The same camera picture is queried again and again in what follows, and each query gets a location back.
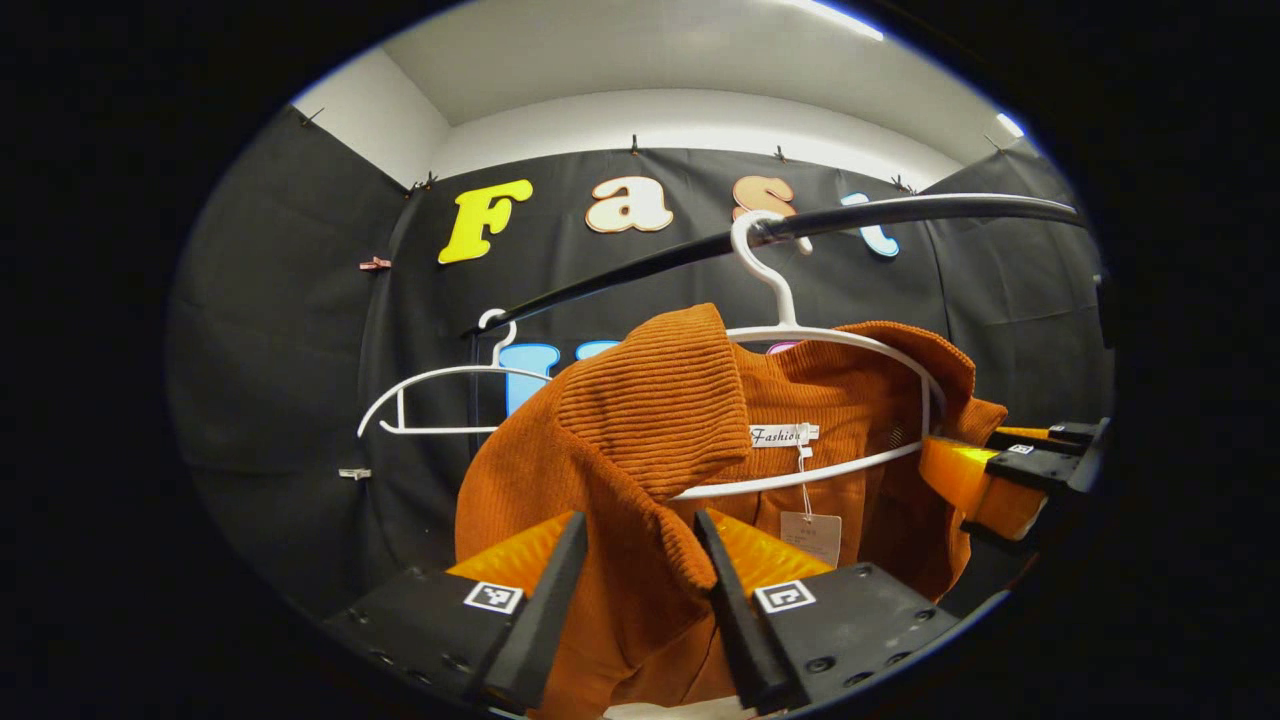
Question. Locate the black backdrop cloth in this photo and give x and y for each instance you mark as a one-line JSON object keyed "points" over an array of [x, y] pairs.
{"points": [[280, 350]]}

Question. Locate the pink white laundry hamper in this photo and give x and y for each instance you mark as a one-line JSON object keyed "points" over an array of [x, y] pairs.
{"points": [[690, 712]]}

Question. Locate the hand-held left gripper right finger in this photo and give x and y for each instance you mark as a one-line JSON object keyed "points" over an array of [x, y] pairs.
{"points": [[745, 630]]}

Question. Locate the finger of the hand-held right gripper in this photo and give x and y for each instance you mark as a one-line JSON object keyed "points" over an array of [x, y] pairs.
{"points": [[1035, 470], [1070, 435]]}

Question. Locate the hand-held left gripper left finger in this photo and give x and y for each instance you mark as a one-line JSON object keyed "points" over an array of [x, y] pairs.
{"points": [[535, 630]]}

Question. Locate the ceiling light panel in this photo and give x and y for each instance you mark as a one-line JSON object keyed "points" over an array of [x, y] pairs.
{"points": [[1010, 125]]}

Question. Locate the black clothes rack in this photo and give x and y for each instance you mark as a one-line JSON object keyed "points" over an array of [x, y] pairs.
{"points": [[900, 212]]}

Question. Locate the white clothes hanger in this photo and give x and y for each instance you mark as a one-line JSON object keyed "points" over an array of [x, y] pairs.
{"points": [[775, 280], [430, 431]]}

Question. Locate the silver clip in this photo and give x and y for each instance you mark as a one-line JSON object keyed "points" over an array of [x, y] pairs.
{"points": [[354, 473]]}

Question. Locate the pink clip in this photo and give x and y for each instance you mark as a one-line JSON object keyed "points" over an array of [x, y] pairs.
{"points": [[375, 264]]}

